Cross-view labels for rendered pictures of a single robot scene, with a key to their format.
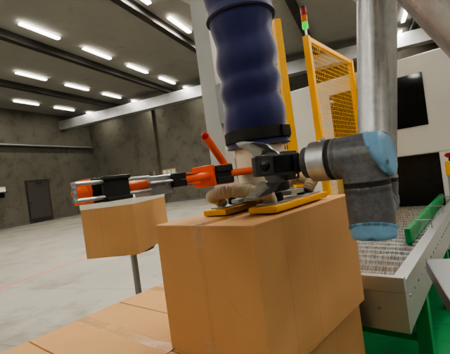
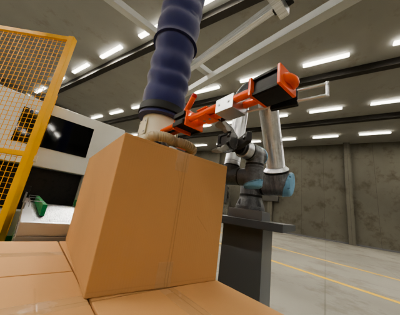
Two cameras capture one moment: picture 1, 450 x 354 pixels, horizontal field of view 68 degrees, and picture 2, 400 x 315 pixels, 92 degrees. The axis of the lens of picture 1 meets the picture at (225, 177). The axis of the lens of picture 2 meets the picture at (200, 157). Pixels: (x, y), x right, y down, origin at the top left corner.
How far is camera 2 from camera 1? 108 cm
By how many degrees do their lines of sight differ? 79
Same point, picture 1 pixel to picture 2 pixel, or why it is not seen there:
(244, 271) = (215, 194)
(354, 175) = (261, 159)
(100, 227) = not seen: outside the picture
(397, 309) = not seen: hidden behind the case
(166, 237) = (141, 150)
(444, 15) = (277, 127)
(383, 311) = not seen: hidden behind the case
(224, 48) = (180, 54)
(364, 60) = (242, 121)
